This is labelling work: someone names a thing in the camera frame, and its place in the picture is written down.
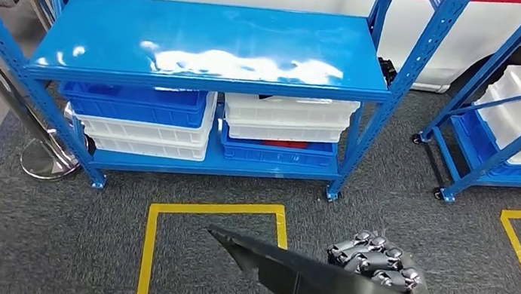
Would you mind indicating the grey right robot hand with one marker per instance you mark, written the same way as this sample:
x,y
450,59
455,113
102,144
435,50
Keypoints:
x,y
376,262

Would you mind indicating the blue metal shelf rack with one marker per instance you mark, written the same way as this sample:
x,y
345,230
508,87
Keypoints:
x,y
205,33

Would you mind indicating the red item in crate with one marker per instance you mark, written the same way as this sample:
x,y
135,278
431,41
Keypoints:
x,y
286,143

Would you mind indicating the black ribbed object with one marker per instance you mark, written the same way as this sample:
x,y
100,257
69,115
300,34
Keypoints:
x,y
387,72

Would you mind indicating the chrome stanchion with round base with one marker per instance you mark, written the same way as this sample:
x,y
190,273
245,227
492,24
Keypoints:
x,y
47,163

